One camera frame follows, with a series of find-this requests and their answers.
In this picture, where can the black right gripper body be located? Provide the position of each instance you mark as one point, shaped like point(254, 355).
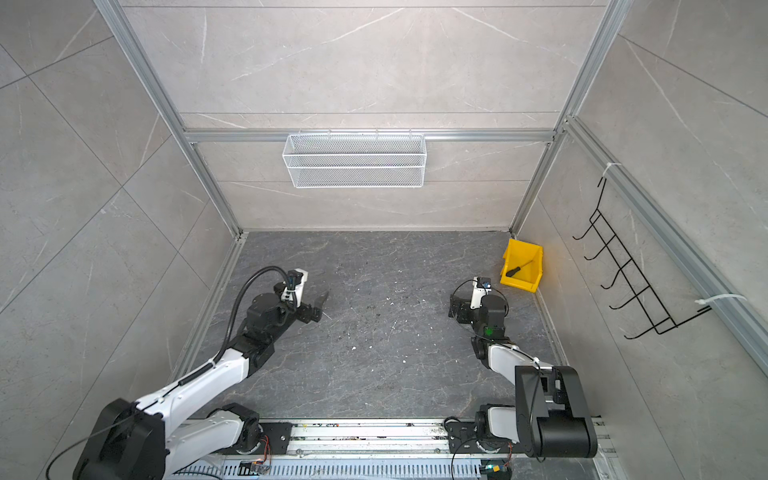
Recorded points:
point(468, 314)

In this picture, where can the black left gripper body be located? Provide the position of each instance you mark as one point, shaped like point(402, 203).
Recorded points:
point(303, 313)

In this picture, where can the black screwdriver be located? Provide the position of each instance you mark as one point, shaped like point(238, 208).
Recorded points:
point(511, 273)

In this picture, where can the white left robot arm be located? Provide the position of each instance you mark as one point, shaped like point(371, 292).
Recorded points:
point(156, 436)

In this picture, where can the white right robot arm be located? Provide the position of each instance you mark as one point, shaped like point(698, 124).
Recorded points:
point(550, 417)

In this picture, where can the yellow plastic bin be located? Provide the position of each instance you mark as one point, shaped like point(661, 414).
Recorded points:
point(517, 253)

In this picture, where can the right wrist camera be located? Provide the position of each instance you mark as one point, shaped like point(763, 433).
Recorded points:
point(481, 286)

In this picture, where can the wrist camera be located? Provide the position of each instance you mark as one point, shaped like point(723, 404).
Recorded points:
point(294, 286)
point(481, 286)

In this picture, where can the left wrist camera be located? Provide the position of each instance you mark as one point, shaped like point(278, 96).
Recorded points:
point(294, 286)

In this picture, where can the white wire mesh basket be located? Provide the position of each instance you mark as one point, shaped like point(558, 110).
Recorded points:
point(355, 160)

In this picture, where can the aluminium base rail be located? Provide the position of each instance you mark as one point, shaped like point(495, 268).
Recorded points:
point(394, 449)

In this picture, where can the black wire hook rack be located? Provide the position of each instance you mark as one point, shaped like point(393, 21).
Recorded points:
point(658, 319)

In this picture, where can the aluminium frame corner post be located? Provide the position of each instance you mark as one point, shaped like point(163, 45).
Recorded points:
point(614, 17)

